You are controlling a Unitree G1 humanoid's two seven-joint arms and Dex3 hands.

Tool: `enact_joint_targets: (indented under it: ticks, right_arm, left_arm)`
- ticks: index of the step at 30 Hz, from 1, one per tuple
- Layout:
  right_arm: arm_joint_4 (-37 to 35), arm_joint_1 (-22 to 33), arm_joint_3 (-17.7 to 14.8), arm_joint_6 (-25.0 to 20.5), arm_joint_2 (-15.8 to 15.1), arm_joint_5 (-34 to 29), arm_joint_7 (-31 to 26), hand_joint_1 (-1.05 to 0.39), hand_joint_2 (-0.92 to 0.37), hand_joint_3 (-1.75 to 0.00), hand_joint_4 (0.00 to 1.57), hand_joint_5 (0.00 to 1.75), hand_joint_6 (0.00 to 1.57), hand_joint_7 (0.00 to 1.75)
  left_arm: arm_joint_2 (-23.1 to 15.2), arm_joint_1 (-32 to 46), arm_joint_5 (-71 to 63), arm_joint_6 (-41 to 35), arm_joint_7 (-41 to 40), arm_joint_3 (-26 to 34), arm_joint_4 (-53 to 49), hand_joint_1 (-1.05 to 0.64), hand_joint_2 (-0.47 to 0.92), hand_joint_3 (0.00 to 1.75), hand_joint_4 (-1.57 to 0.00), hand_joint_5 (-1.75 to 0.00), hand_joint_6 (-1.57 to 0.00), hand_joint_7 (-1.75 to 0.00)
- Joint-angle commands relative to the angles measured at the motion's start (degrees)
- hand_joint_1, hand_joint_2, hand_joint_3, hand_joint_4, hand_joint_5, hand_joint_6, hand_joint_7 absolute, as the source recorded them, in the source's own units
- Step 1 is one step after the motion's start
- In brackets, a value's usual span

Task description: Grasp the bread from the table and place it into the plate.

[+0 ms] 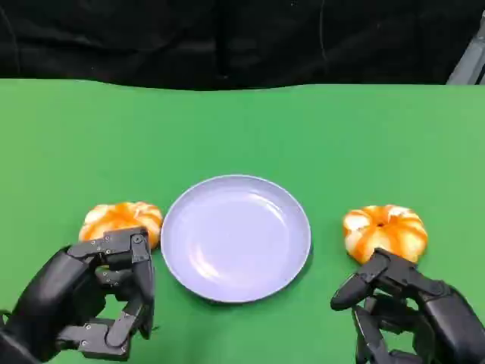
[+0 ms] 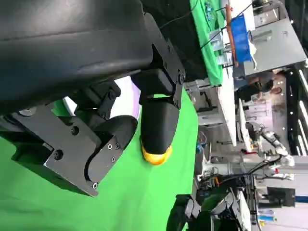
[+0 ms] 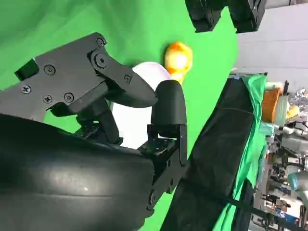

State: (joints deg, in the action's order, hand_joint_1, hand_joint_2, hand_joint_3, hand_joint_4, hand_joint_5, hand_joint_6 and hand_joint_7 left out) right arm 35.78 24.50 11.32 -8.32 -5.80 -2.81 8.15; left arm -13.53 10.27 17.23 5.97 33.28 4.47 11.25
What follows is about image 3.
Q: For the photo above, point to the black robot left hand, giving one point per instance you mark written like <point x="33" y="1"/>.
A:
<point x="245" y="14"/>

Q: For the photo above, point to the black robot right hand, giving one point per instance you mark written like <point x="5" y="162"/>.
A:
<point x="72" y="180"/>

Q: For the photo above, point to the orange white toy bread roll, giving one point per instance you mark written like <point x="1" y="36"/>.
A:
<point x="179" y="57"/>

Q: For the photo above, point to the green cloth on neighbouring table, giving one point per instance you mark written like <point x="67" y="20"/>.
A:
<point x="255" y="101"/>

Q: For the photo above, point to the orange container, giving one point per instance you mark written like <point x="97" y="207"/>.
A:
<point x="270" y="106"/>

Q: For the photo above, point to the lilac plate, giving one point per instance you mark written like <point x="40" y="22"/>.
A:
<point x="154" y="72"/>

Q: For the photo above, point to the black table skirt cloth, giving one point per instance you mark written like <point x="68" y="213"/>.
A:
<point x="216" y="144"/>

